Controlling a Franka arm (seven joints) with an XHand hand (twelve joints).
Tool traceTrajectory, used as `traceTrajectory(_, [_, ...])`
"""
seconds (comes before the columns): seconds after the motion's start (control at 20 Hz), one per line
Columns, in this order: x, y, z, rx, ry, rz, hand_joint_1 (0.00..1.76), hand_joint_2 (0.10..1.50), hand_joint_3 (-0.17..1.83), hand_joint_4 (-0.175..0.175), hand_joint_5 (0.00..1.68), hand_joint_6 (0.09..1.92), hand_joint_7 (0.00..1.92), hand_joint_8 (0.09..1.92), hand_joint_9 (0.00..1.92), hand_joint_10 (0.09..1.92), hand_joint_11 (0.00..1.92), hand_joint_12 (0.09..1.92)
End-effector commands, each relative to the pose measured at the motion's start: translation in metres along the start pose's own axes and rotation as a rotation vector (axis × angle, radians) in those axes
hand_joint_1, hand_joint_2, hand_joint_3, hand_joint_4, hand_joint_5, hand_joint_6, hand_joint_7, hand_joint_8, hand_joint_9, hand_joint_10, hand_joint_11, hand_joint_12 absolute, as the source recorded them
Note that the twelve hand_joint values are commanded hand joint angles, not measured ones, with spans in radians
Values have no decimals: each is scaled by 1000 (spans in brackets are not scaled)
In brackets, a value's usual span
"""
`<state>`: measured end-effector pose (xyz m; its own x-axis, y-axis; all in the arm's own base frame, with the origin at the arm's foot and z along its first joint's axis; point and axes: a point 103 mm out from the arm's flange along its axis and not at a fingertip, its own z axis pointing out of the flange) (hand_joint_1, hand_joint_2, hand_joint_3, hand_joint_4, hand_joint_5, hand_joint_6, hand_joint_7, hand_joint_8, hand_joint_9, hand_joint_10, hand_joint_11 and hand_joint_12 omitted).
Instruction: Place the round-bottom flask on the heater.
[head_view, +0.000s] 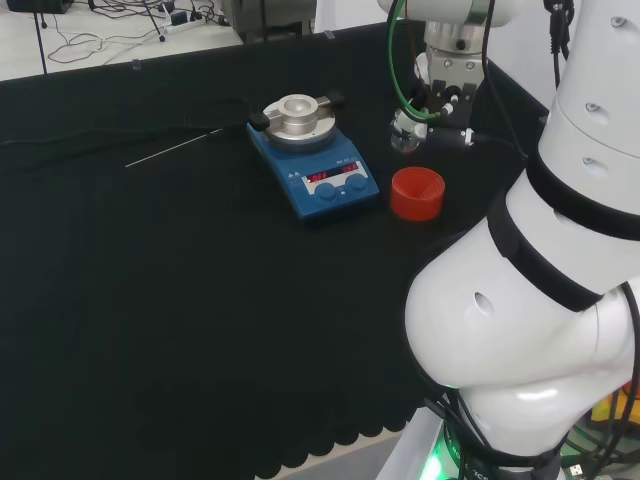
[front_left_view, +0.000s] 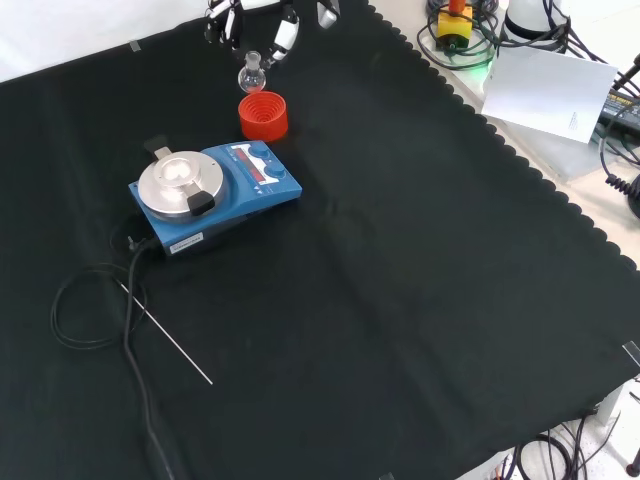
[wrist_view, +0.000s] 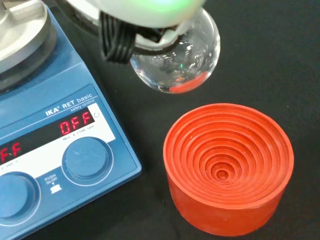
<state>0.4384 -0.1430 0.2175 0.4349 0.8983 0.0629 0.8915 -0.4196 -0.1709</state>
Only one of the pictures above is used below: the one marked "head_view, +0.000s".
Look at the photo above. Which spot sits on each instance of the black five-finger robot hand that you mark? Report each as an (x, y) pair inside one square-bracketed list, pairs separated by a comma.
[(452, 67)]

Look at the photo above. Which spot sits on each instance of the thin metal temperature probe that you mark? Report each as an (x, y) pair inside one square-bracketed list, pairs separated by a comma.
[(170, 149)]

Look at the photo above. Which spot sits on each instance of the heater with blue base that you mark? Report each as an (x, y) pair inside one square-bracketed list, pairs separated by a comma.
[(320, 192)]

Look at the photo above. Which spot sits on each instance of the black bench cloth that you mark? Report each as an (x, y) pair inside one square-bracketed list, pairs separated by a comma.
[(150, 300)]

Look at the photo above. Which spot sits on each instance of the yellow stop button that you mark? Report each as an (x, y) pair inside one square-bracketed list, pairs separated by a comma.
[(604, 407)]

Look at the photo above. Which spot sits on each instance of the white power strip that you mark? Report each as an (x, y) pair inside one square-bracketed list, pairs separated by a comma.
[(181, 21)]

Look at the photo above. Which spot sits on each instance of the black tripod leg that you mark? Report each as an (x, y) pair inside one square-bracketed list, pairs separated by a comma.
[(41, 40), (156, 22)]

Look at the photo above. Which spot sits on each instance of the clear round-bottom glass flask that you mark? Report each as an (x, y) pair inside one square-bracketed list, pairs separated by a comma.
[(403, 144)]

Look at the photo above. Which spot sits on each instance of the black box on floor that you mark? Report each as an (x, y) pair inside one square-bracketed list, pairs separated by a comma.
[(40, 5)]

